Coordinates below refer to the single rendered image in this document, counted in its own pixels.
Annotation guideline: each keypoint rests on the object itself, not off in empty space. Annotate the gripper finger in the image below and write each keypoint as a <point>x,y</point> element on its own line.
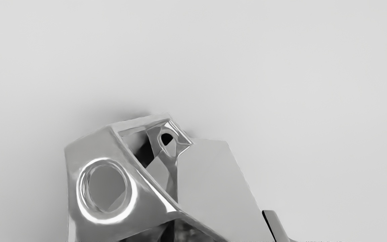
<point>275,228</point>

